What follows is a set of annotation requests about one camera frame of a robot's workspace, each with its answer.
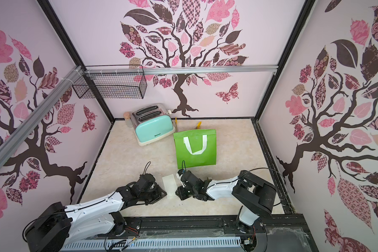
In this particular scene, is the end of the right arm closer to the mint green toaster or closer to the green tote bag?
the green tote bag

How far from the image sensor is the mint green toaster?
966 millimetres

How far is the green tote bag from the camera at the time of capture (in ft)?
2.79

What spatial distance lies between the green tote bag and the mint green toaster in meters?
0.20
